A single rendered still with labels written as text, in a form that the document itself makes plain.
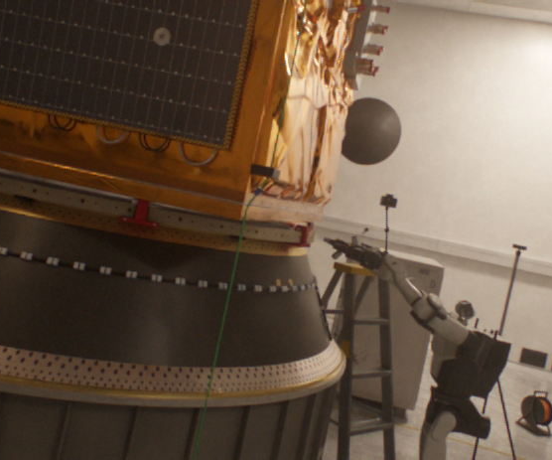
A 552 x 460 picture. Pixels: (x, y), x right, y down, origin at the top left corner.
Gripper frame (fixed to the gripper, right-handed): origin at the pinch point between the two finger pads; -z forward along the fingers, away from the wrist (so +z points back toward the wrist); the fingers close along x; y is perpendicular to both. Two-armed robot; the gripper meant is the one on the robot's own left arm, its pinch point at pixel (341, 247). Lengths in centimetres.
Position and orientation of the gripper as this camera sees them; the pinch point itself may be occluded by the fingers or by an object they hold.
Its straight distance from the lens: 280.4
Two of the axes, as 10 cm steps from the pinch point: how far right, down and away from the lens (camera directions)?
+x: 0.8, -0.3, 10.0
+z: 9.3, 3.7, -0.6
